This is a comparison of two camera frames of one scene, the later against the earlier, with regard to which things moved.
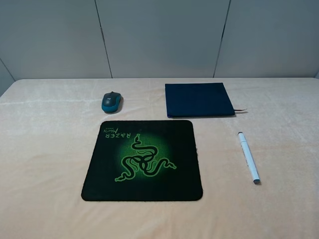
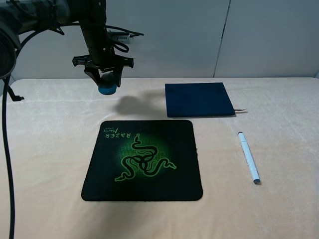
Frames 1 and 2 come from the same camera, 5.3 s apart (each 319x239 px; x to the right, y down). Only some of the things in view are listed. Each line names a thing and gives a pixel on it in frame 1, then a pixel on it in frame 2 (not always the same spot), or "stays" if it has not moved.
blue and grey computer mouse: x=111 y=101 -> x=107 y=85
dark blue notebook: x=198 y=99 stays
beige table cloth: x=48 y=130 stays
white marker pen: x=248 y=157 stays
